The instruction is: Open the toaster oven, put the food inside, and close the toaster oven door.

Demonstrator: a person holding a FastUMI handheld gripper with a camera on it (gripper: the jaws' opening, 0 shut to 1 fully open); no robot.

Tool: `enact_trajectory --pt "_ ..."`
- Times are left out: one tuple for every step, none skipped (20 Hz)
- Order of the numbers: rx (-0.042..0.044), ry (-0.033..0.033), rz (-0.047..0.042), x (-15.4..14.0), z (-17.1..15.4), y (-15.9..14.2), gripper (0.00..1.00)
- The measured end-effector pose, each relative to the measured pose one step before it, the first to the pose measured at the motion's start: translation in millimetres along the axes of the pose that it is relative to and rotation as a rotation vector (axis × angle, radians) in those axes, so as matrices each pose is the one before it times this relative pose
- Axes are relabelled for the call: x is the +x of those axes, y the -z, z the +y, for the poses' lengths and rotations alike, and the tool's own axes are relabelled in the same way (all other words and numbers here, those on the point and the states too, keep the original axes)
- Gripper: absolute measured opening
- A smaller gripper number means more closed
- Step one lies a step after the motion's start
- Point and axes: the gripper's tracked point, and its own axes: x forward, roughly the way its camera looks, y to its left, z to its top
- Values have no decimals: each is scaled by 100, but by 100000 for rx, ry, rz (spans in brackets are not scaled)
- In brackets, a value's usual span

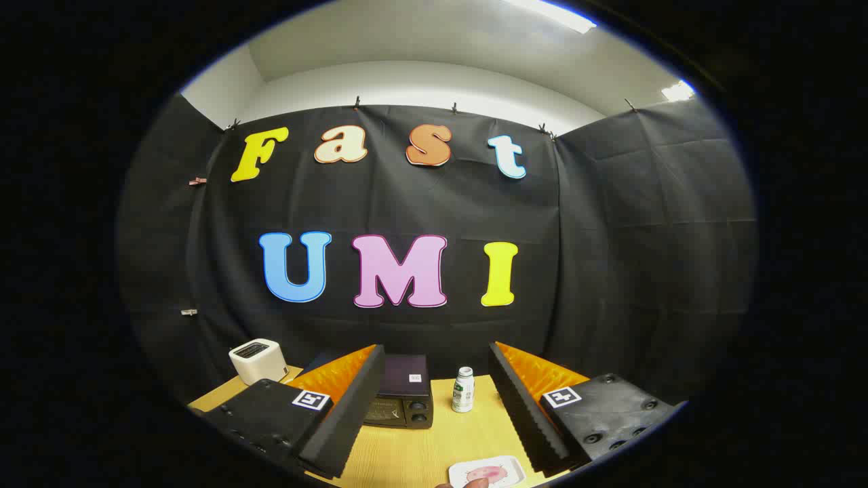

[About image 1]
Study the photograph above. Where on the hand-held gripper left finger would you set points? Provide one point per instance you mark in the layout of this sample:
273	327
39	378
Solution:
349	420

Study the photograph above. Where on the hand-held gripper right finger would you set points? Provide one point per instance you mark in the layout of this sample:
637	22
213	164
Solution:
522	413

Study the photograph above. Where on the white square plate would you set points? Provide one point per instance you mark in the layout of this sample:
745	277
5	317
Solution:
505	466

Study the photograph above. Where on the pink ham slice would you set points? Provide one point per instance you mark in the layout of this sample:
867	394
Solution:
485	472

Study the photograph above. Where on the black toaster oven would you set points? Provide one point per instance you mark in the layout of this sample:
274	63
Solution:
407	379

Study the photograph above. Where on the white bread toaster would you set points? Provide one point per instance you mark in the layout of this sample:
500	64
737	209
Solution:
261	366

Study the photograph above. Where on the white green drink bottle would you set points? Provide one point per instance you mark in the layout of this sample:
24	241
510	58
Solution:
464	396

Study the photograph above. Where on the black backdrop cloth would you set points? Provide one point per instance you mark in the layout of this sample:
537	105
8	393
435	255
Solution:
597	271

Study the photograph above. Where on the ceiling light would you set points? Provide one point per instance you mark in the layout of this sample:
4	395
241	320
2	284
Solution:
678	91

